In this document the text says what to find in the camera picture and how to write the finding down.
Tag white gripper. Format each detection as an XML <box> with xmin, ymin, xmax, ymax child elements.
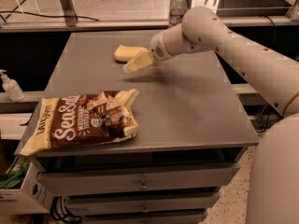
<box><xmin>123</xmin><ymin>32</ymin><xmax>171</xmax><ymax>73</ymax></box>

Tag yellow sponge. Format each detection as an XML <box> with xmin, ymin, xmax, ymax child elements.
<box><xmin>114</xmin><ymin>45</ymin><xmax>145</xmax><ymax>63</ymax></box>

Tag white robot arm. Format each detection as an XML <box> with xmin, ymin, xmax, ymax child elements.
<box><xmin>123</xmin><ymin>7</ymin><xmax>299</xmax><ymax>224</ymax></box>

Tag clear plastic water bottle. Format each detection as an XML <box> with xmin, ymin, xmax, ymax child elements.
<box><xmin>169</xmin><ymin>0</ymin><xmax>187</xmax><ymax>27</ymax></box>

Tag brown sea salt chip bag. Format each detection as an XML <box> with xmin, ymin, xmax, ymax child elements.
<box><xmin>21</xmin><ymin>89</ymin><xmax>138</xmax><ymax>156</ymax></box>

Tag grey metal drawer cabinet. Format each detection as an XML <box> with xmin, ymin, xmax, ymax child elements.
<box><xmin>33</xmin><ymin>31</ymin><xmax>258</xmax><ymax>224</ymax></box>

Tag white pump dispenser bottle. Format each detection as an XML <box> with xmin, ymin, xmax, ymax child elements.
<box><xmin>0</xmin><ymin>69</ymin><xmax>24</xmax><ymax>102</ymax></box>

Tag white cardboard box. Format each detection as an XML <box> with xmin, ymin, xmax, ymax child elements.
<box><xmin>0</xmin><ymin>158</ymin><xmax>53</xmax><ymax>215</ymax></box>

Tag grey metal frame post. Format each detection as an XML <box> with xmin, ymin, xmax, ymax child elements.
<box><xmin>60</xmin><ymin>0</ymin><xmax>77</xmax><ymax>27</ymax></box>

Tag black cable on floor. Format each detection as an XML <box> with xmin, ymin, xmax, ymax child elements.
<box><xmin>0</xmin><ymin>0</ymin><xmax>100</xmax><ymax>23</ymax></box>

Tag black cables under cabinet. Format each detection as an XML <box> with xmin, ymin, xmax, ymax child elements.
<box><xmin>50</xmin><ymin>196</ymin><xmax>83</xmax><ymax>224</ymax></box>

